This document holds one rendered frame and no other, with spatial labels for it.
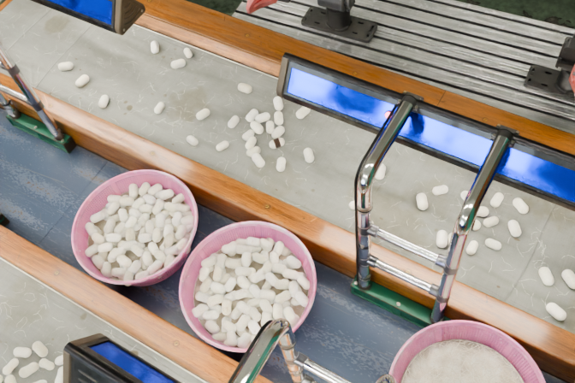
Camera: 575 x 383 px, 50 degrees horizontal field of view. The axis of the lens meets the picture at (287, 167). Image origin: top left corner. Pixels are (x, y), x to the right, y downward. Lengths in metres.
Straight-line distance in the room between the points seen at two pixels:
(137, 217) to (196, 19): 0.57
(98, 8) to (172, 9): 0.46
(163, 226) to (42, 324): 0.30
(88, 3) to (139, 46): 0.41
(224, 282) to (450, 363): 0.45
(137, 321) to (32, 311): 0.23
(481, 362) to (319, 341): 0.30
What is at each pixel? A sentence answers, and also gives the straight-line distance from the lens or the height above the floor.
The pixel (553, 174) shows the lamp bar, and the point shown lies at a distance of 0.97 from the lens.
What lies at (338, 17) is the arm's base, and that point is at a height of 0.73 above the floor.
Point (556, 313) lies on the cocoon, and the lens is 1.24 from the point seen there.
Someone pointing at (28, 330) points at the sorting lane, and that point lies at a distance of 1.36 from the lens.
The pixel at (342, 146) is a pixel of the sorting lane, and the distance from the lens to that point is 1.39.
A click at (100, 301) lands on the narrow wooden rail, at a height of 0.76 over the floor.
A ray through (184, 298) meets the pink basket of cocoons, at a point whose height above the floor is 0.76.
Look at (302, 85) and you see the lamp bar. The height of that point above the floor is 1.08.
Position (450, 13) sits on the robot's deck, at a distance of 1.77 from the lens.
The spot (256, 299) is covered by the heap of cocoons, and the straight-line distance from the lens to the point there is 1.24.
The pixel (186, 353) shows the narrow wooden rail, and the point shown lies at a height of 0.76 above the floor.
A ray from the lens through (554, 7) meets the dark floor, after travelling 2.85.
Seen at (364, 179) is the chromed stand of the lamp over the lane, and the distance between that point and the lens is 0.91.
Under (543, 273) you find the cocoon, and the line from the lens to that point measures 1.26.
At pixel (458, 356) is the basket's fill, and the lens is 1.20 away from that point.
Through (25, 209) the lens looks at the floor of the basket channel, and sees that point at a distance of 1.58.
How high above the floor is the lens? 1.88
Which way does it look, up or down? 56 degrees down
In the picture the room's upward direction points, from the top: 11 degrees counter-clockwise
